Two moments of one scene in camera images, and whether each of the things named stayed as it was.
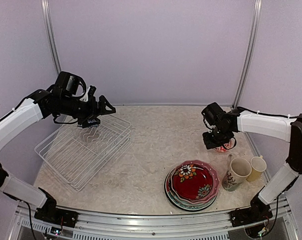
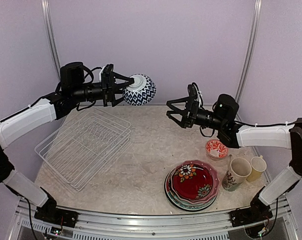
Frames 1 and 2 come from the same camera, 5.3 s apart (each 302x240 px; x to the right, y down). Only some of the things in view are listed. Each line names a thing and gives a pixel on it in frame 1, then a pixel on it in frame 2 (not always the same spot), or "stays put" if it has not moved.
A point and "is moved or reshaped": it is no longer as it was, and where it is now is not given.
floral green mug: (238, 169) stays put
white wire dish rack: (82, 156) stays put
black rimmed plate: (184, 209) stays put
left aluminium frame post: (47, 18) stays put
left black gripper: (93, 112) to (107, 85)
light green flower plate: (191, 204) stays put
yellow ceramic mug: (258, 165) stays put
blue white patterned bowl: (96, 121) to (141, 92)
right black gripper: (209, 144) to (191, 105)
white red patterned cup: (227, 146) is moved or reshaped
